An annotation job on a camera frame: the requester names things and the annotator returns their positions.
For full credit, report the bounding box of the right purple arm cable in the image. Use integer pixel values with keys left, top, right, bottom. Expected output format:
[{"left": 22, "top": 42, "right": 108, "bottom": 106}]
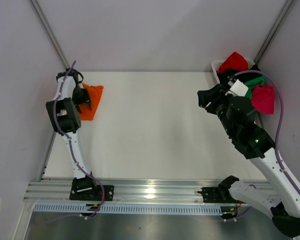
[{"left": 214, "top": 69, "right": 300, "bottom": 237}]

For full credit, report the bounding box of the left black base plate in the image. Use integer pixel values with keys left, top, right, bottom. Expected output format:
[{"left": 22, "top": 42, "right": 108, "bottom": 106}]
[{"left": 69, "top": 185, "right": 114, "bottom": 202}]

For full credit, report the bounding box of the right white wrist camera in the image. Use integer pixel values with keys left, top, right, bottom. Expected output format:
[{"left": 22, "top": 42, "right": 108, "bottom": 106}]
[{"left": 227, "top": 80, "right": 249, "bottom": 97}]

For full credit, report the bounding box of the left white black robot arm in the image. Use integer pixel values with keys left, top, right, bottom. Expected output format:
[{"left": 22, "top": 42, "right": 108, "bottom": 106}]
[{"left": 45, "top": 67, "right": 99, "bottom": 200}]

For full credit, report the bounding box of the slotted grey cable duct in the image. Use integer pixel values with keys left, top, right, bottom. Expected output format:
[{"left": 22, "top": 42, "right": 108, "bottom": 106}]
[{"left": 33, "top": 202, "right": 222, "bottom": 216}]

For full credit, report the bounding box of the orange t shirt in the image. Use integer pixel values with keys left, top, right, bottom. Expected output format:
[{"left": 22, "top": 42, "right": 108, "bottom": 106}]
[{"left": 79, "top": 83, "right": 104, "bottom": 121}]

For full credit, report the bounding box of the black t shirt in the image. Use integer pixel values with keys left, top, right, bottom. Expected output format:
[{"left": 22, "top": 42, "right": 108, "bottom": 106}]
[{"left": 216, "top": 63, "right": 262, "bottom": 88}]

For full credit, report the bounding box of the white plastic laundry basket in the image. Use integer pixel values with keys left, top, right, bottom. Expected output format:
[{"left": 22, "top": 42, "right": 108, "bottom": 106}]
[{"left": 211, "top": 57, "right": 255, "bottom": 84}]

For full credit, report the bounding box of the green t shirt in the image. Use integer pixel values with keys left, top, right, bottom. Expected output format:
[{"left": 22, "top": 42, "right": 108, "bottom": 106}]
[{"left": 244, "top": 76, "right": 266, "bottom": 100}]

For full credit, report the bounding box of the red t shirt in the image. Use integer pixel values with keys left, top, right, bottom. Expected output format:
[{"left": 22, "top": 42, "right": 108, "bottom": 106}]
[{"left": 216, "top": 51, "right": 249, "bottom": 74}]

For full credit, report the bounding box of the aluminium mounting rail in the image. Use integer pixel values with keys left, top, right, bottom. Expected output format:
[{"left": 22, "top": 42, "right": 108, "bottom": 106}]
[{"left": 23, "top": 176, "right": 296, "bottom": 207}]

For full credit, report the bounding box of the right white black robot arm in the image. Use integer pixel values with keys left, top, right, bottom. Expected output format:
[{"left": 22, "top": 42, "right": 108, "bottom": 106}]
[{"left": 197, "top": 84, "right": 300, "bottom": 238}]

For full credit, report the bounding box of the magenta t shirt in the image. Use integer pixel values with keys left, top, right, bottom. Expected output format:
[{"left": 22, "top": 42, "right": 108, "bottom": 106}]
[{"left": 251, "top": 83, "right": 275, "bottom": 115}]

